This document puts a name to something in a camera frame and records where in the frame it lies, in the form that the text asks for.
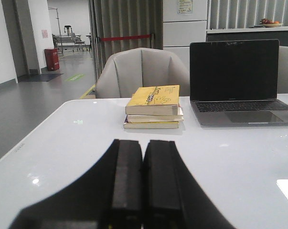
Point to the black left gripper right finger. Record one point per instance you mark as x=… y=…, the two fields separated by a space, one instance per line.
x=172 y=197

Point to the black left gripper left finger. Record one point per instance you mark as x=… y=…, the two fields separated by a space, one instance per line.
x=107 y=196

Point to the yellow bottom book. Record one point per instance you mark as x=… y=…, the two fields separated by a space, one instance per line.
x=150 y=125

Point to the yellow book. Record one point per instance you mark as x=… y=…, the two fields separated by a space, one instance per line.
x=154 y=100
x=150 y=125

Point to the white middle book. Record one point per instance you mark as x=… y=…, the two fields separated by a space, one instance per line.
x=135 y=118

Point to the yellow top book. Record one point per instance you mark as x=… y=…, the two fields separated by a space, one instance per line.
x=154 y=100

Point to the grey left armchair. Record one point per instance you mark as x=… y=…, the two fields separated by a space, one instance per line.
x=126 y=71

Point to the grey open laptop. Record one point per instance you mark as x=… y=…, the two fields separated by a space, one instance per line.
x=234 y=83

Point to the red trash bin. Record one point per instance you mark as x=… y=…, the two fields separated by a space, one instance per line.
x=52 y=60

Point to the metal cart in hallway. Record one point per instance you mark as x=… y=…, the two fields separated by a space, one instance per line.
x=68 y=36

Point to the red barrier belt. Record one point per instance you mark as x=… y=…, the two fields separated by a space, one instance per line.
x=109 y=39

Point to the white refrigerator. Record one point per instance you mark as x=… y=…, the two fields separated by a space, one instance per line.
x=184 y=22

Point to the grey counter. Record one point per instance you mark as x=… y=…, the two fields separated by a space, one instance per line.
x=279 y=33

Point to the fruit bowl on counter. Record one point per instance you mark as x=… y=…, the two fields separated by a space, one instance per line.
x=270 y=23

